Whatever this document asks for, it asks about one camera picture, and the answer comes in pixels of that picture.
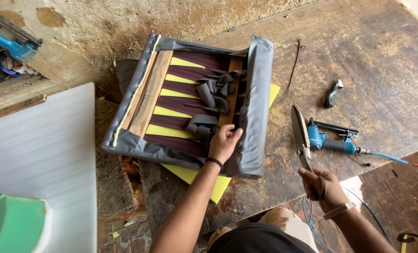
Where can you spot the wooden strip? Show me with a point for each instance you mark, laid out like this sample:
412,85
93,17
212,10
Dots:
15,107

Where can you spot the black wristband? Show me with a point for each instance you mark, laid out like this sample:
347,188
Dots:
214,162

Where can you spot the crumpled plastic wrappers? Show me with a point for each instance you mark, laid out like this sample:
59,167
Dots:
10,66

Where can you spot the yellow foam sheet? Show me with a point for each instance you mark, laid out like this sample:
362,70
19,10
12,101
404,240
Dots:
216,186

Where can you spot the grey upholstered wooden seat frame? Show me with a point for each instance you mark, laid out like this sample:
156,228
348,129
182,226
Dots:
258,105

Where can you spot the person's black shirt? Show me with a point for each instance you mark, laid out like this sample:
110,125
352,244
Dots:
258,240

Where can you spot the green foam block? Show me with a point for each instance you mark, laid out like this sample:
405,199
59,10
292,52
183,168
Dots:
15,225

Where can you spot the person's right fingers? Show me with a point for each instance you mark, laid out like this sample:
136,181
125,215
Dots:
307,179

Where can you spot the heap of grey fabric strips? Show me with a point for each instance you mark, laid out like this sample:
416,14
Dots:
212,93

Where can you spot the person's left hand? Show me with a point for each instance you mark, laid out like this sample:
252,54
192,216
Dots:
223,144

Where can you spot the large metal tailor's shears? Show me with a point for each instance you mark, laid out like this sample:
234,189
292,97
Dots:
300,130

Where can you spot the person's beige trousers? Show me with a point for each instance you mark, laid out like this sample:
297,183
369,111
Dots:
286,218

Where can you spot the thin dark strand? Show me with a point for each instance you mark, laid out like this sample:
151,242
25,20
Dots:
293,70

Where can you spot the person's right hand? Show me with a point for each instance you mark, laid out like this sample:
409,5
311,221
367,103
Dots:
326,189

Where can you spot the white foam sheet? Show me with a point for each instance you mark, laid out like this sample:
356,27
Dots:
36,140

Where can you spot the beige wristband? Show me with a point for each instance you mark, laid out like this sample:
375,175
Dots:
339,210

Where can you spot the blue pneumatic staple gun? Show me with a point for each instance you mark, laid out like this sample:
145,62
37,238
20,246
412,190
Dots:
316,138
12,44

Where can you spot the dark grey cloth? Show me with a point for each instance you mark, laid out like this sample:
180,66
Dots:
124,75

